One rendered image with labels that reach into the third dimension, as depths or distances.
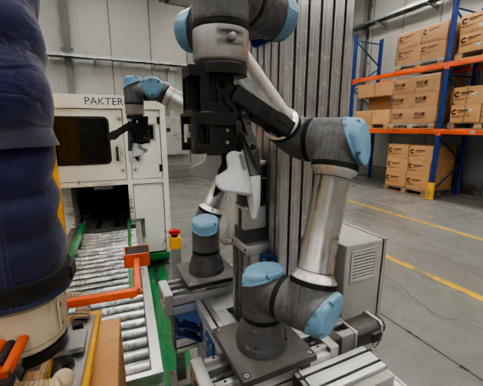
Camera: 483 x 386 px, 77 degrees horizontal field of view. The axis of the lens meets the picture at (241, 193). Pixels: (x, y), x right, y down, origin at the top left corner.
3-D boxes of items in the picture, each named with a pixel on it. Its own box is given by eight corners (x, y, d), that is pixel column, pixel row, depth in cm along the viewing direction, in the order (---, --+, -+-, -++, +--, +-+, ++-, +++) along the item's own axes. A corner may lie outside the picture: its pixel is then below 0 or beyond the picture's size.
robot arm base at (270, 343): (271, 318, 97) (271, 290, 95) (299, 349, 83) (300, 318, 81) (227, 332, 91) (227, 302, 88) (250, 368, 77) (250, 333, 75)
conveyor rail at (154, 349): (136, 237, 347) (135, 221, 343) (141, 236, 349) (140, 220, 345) (154, 408, 136) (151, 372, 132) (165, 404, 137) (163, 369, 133)
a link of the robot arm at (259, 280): (257, 293, 93) (257, 253, 90) (296, 309, 85) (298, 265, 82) (231, 312, 84) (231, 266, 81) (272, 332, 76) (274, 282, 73)
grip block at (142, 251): (125, 259, 113) (123, 246, 112) (149, 256, 115) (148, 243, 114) (124, 269, 105) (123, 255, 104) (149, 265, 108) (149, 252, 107)
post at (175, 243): (175, 374, 204) (168, 235, 183) (185, 372, 207) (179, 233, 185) (177, 383, 198) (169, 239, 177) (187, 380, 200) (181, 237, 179)
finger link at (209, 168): (184, 185, 52) (191, 143, 46) (216, 183, 55) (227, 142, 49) (188, 199, 51) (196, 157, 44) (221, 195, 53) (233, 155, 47)
